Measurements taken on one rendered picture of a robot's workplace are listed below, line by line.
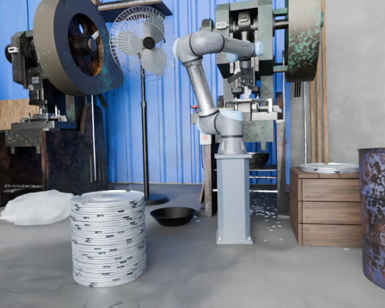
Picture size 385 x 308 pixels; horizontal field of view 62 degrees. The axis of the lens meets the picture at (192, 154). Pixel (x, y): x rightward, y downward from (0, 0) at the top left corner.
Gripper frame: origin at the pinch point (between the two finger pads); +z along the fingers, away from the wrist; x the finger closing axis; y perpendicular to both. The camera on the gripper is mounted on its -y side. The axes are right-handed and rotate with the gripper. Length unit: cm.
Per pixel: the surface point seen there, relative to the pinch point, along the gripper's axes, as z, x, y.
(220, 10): -51, 40, -16
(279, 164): 38.4, -21.7, 22.7
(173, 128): 74, 123, -88
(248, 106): 8.2, 6.5, 3.0
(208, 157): 35.1, -18.1, -23.4
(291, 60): -20.1, 9.4, 30.8
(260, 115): 15.2, 6.3, 11.1
